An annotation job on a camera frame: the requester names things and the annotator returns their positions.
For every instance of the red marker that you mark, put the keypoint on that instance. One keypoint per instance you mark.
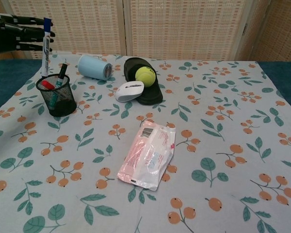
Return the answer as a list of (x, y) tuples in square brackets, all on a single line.
[(48, 84)]

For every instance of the woven bamboo folding screen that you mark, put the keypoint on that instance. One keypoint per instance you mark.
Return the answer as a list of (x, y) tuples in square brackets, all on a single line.
[(160, 26)]

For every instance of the black mesh pen holder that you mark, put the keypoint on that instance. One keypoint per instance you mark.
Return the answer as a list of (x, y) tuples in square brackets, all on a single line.
[(60, 99)]

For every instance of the green black marker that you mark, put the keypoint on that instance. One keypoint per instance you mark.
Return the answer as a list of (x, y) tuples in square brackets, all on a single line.
[(60, 75)]

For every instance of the blue capped white marker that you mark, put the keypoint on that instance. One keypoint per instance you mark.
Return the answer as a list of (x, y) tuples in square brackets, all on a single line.
[(45, 48)]

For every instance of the black slipper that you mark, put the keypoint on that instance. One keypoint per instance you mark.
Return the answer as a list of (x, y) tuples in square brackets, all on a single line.
[(150, 95)]

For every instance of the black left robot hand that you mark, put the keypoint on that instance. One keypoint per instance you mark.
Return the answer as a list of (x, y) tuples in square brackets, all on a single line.
[(7, 34)]

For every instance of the white computer mouse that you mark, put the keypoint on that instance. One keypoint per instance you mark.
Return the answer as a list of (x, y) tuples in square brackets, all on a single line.
[(129, 91)]

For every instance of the pink white plastic package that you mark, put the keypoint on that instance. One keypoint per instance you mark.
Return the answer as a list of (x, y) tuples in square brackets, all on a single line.
[(148, 155)]

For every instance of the yellow tennis ball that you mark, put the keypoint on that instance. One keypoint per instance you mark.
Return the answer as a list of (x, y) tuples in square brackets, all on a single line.
[(145, 76)]

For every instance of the light blue tape roll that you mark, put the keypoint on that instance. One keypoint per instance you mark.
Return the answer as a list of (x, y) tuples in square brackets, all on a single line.
[(93, 67)]

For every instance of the floral printed tablecloth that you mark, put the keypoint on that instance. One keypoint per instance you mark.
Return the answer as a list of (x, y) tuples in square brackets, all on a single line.
[(208, 145)]

